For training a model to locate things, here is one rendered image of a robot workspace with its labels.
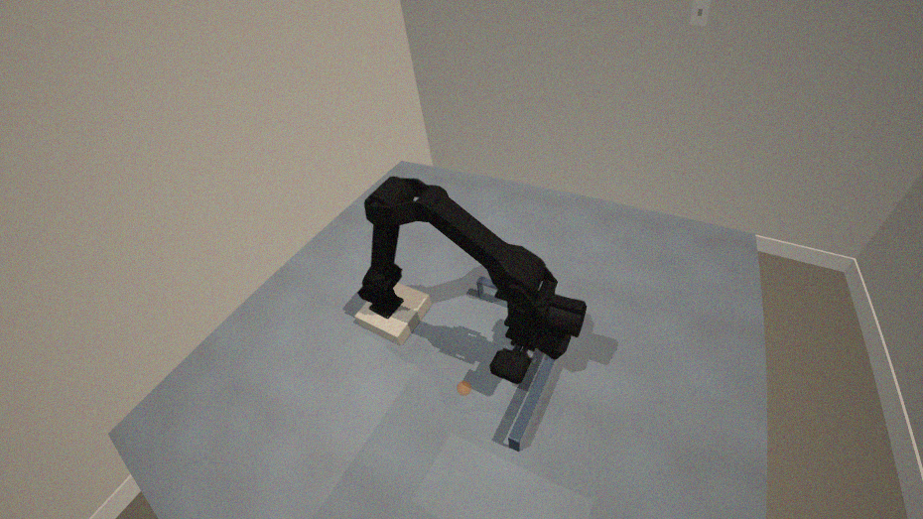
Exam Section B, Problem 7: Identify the grey l-shaped low wall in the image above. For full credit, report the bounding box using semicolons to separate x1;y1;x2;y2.
478;284;559;448

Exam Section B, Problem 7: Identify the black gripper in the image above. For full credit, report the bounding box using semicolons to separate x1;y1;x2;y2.
489;317;541;384

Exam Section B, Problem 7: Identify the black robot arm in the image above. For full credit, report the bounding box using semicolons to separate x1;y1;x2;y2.
357;177;587;359

